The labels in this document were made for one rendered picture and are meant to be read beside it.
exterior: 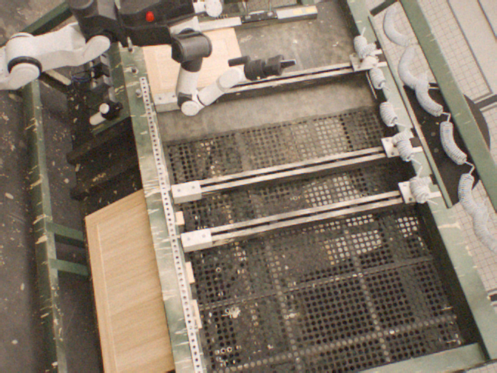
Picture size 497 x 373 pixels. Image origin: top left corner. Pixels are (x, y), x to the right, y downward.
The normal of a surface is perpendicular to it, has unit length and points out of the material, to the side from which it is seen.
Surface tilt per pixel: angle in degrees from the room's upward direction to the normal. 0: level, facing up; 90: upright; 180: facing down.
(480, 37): 90
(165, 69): 58
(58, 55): 90
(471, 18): 90
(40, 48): 64
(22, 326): 0
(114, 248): 90
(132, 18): 114
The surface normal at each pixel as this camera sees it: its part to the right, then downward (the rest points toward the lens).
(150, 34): 0.04, 0.91
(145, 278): -0.48, -0.27
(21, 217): 0.85, -0.39
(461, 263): 0.05, -0.44
